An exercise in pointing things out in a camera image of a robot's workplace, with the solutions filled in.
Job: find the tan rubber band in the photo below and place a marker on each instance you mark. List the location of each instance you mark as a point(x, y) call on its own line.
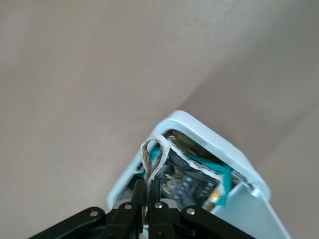
point(164, 147)

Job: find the brown crumpled trash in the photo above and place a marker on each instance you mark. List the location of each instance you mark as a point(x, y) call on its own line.
point(184, 144)

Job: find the white square trash bin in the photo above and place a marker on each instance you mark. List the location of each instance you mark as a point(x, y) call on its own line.
point(189, 122)

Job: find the black snack wrapper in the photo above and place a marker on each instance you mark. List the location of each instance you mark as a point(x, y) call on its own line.
point(189, 181)

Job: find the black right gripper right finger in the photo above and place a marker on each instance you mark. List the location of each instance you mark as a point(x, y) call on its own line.
point(169, 221)

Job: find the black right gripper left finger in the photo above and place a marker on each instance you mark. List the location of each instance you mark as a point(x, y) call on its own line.
point(124, 219)

